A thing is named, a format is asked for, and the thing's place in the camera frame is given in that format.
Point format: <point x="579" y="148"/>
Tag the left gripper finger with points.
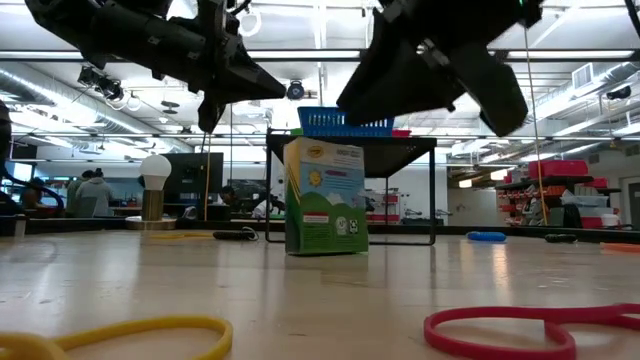
<point x="211" y="115"/>
<point x="250" y="82"/>

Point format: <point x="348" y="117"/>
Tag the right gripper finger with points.
<point x="492" y="90"/>
<point x="400" y="80"/>

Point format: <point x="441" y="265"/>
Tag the red plastic basket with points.
<point x="402" y="133"/>

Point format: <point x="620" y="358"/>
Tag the blue plastic basket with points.
<point x="320" y="131"/>

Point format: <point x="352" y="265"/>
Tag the green blue crayon box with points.
<point x="325" y="210"/>

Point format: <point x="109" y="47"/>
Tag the black monitor screen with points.
<point x="192" y="172"/>

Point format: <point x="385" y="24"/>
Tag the black metal crossbar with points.
<point x="310" y="55"/>

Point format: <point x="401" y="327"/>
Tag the black perforated metal stand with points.
<point x="400" y="155"/>

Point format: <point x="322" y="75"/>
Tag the white bulb brass lamp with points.
<point x="155" y="170"/>

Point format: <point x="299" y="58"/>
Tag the person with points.
<point x="228" y="195"/>
<point x="95" y="197"/>
<point x="32" y="197"/>

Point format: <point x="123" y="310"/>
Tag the black ceiling spotlight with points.
<point x="619" y="92"/>
<point x="100" y="82"/>

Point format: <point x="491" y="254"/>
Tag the red storage bin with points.
<point x="557" y="169"/>

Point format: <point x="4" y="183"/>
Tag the black shelf unit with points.
<point x="545" y="181"/>

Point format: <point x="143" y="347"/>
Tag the black coil wristband keyring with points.
<point x="230" y="235"/>
<point x="560" y="238"/>

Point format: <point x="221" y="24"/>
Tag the tan rubber band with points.
<point x="175" y="235"/>

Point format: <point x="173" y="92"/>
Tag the clear plastic bin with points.
<point x="582" y="200"/>

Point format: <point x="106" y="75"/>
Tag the blue coil wristband keyring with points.
<point x="486" y="236"/>

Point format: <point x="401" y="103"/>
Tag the orange rubber band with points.
<point x="622" y="247"/>

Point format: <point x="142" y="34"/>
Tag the yellow rubber band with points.
<point x="150" y="326"/>

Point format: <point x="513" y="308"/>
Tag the red rubber band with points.
<point x="500" y="312"/>

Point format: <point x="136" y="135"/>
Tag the black hanging camera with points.
<point x="295" y="91"/>

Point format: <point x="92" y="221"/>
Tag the small white post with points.
<point x="20" y="227"/>

